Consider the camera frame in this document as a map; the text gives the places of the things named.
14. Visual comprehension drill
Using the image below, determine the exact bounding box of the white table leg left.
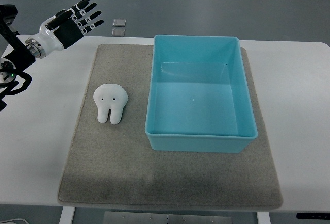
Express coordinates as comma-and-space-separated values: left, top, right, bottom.
59, 206, 75, 224

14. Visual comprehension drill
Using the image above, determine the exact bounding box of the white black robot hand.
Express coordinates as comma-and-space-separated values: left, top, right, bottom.
34, 0, 104, 53

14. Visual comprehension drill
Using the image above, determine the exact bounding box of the white table leg right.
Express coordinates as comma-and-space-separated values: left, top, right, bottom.
257, 212, 271, 224

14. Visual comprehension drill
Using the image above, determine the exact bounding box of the white tooth plush toy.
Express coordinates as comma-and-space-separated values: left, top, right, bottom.
93, 84, 128, 125

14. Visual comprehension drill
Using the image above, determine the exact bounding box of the lower floor socket plate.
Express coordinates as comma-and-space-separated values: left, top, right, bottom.
111, 28, 126, 37

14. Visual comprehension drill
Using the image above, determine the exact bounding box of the upper floor socket plate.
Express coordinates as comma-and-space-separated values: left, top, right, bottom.
112, 18, 126, 27

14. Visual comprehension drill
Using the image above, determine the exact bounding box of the white cable on floor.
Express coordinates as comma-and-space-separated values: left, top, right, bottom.
0, 217, 28, 224

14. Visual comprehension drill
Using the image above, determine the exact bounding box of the grey felt mat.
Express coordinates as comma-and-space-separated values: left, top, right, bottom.
58, 44, 283, 211

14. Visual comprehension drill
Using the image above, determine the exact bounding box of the black table control panel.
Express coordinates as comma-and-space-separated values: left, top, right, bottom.
296, 213, 330, 220

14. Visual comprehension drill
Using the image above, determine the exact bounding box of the floor socket plate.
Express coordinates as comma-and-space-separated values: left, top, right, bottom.
112, 18, 126, 27
111, 28, 126, 37

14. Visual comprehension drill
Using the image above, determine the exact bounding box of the white table leg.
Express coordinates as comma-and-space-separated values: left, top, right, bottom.
59, 206, 75, 224
257, 212, 271, 224

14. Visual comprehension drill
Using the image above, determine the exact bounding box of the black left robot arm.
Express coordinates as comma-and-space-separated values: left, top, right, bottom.
1, 0, 104, 98

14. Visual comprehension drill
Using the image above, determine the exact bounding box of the blue plastic box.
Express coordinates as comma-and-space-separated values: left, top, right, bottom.
145, 35, 258, 153

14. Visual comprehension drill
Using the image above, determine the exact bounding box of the metal table base plate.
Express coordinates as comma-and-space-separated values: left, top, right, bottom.
103, 211, 232, 224

